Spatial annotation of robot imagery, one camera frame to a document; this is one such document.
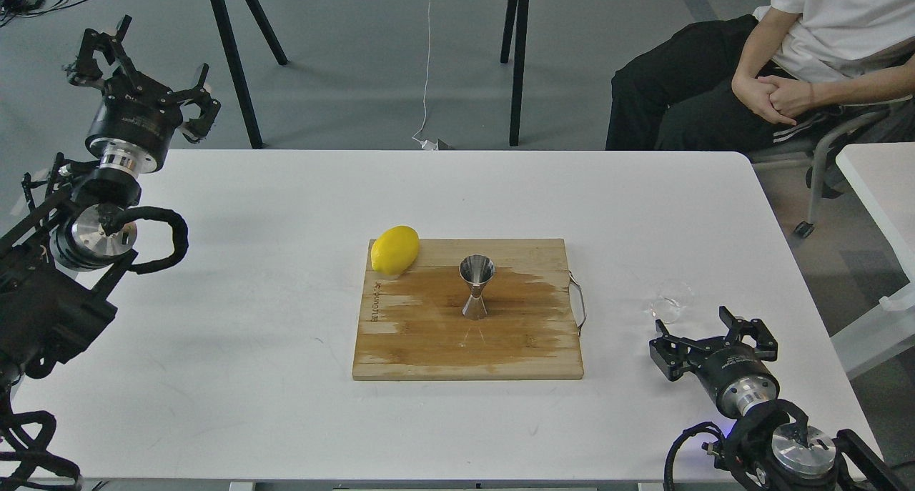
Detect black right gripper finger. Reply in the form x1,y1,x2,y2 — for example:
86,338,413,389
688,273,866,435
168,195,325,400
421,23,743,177
718,306,778,362
649,319,723,382

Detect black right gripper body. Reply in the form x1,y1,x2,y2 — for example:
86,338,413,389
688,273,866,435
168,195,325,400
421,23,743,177
697,342,780,419

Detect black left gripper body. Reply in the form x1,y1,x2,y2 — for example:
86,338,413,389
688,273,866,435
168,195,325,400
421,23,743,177
85,84,183,174

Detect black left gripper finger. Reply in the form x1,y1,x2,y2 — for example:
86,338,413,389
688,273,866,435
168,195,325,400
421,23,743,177
175,64,222,145
64,15,147,95

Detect clear glass measuring cup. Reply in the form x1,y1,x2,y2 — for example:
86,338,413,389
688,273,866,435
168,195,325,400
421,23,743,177
648,279,695,324

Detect steel double jigger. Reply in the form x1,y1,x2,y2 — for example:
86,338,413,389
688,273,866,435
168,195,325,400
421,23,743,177
460,254,496,321

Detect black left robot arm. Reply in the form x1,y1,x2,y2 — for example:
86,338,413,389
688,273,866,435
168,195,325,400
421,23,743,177
1,16,220,490

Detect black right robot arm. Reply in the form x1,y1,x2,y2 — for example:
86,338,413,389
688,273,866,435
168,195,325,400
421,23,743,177
649,307,905,490

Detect white side table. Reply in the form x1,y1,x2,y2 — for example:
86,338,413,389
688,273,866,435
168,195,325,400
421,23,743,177
832,142,914,378

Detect yellow lemon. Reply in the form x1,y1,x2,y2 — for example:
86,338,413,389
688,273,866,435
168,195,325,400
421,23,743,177
370,225,420,276

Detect grey office chair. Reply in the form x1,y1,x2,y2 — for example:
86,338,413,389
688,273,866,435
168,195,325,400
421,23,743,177
748,96,913,238

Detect bamboo cutting board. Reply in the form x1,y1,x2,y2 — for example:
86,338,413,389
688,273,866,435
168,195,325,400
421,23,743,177
352,238,584,381

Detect seated person white shirt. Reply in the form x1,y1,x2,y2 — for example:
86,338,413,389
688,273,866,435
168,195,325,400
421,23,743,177
605,0,914,154

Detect white hanging cable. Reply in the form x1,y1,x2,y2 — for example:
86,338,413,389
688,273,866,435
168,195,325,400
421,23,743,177
410,0,452,151

